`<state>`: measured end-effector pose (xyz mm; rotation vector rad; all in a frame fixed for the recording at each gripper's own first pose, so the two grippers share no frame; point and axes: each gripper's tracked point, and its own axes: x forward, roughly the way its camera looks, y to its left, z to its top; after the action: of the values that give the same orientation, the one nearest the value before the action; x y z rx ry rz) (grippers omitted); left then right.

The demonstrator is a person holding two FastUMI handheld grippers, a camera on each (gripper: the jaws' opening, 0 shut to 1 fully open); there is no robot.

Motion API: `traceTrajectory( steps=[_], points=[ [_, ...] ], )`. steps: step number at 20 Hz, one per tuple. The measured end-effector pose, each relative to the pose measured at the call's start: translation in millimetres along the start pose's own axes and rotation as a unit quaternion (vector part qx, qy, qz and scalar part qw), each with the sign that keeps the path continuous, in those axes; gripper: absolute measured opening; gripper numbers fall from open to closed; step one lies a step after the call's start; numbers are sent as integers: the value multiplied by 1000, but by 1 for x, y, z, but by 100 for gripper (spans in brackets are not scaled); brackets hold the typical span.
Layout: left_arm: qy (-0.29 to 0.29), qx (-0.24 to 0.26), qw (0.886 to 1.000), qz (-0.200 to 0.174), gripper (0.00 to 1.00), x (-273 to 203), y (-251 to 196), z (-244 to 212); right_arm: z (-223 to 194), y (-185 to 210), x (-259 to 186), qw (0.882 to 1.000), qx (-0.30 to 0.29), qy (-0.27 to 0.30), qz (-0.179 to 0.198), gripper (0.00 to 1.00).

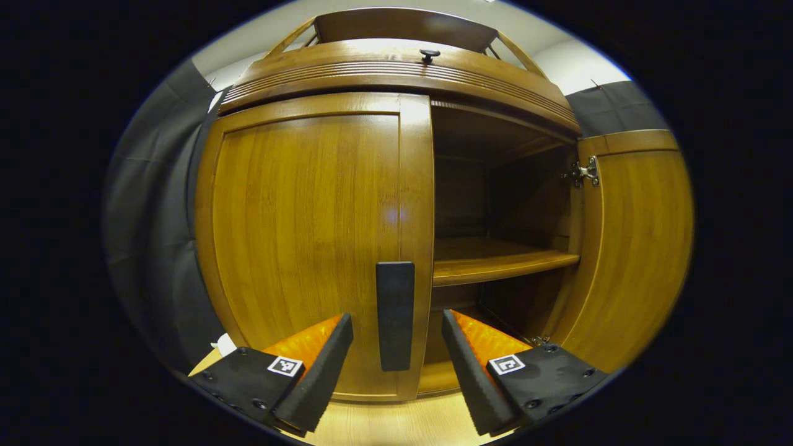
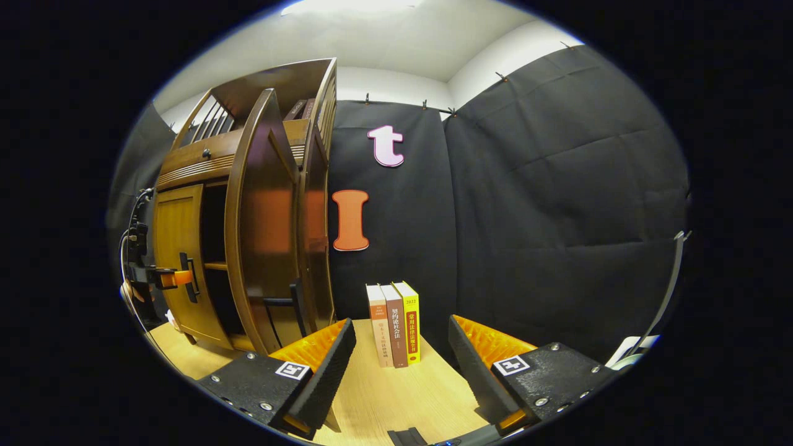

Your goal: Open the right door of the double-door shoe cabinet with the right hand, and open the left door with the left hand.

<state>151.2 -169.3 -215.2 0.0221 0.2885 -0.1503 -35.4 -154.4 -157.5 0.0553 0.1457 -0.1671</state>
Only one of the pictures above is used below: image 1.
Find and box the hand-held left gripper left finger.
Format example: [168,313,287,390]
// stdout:
[189,313,354,434]

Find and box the wooden shoe cabinet door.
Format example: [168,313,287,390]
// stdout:
[548,129,694,372]
[195,93,434,402]

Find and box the wooden inner cabinet shelf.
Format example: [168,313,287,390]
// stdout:
[432,238,581,287]

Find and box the wooden double-door shoe cabinet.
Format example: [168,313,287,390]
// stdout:
[195,6,694,403]

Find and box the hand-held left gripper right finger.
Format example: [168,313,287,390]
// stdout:
[441,310,611,436]

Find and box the black door handle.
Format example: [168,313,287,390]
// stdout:
[376,261,416,372]

